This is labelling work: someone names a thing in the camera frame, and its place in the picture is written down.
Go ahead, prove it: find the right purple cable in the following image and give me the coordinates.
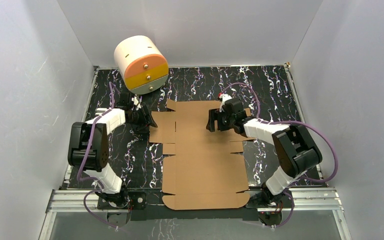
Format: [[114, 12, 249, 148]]
[[220, 82, 339, 229]]

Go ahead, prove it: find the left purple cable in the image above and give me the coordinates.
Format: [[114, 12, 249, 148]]
[[76, 81, 130, 229]]

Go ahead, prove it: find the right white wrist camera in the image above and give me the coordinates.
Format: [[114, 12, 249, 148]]
[[218, 93, 232, 112]]

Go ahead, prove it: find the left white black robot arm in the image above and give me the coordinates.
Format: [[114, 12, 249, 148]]
[[67, 93, 157, 208]]

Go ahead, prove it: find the aluminium front rail frame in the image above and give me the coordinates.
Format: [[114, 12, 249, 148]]
[[39, 186, 351, 240]]

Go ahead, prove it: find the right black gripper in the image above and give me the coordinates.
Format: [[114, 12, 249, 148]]
[[205, 108, 235, 132]]

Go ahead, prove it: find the small white rectangular block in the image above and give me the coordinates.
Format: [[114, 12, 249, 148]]
[[95, 108, 113, 117]]

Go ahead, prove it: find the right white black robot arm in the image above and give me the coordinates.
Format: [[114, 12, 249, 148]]
[[206, 94, 323, 207]]

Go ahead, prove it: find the brown cardboard box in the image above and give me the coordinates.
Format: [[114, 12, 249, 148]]
[[149, 99, 250, 211]]

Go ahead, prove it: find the round white drawer cabinet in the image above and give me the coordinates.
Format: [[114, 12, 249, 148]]
[[113, 35, 169, 95]]

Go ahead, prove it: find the purple cable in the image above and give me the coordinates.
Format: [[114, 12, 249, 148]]
[[76, 81, 130, 229], [220, 82, 339, 229]]

